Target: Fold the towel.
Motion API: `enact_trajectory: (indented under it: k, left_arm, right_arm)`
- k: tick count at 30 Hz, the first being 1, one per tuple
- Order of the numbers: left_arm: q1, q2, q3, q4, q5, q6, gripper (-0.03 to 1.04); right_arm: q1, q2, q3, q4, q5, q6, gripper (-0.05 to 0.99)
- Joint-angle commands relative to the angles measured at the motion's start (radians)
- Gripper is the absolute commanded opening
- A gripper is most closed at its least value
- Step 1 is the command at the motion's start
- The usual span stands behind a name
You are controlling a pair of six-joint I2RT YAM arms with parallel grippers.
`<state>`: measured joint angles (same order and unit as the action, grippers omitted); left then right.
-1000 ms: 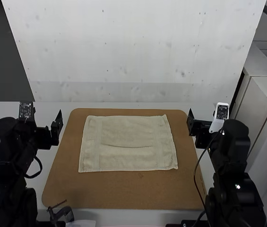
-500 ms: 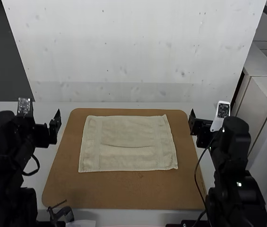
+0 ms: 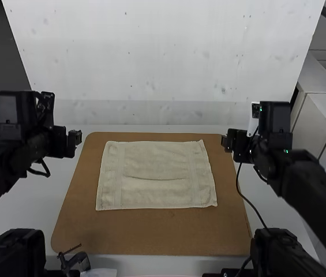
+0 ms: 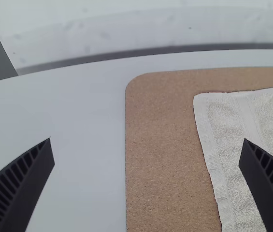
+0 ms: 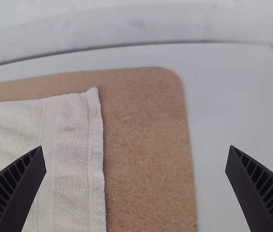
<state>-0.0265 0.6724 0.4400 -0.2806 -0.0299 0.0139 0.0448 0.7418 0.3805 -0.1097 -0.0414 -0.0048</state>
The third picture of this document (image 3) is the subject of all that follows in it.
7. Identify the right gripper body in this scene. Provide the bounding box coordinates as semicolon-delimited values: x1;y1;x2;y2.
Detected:
231;129;261;164

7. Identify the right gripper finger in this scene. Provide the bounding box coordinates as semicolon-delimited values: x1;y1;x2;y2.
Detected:
220;128;238;153

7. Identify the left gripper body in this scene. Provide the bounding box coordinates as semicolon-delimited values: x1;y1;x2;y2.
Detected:
46;125;76;159

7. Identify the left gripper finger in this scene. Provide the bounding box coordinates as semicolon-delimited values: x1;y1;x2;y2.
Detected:
68;129;83;145

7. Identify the pale towel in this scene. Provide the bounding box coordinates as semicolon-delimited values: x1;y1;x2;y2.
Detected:
95;139;219;212

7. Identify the white cabinet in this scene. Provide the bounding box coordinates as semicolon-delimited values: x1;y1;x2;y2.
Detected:
290;5;326;203

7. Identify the cork mat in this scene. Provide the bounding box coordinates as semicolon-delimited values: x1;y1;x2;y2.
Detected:
50;132;253;257

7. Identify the black clamp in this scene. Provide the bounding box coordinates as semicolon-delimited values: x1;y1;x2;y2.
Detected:
57;243;92;277

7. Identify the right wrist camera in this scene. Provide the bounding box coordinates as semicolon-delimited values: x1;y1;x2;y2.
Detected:
246;101;261;138

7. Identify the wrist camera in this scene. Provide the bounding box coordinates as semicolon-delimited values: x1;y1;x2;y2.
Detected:
246;101;261;138
35;91;55;130

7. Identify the black cable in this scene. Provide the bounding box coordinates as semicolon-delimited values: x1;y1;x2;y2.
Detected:
235;161;271;235
26;158;51;178

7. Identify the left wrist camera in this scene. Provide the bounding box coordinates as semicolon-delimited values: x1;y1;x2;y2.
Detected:
35;91;55;130

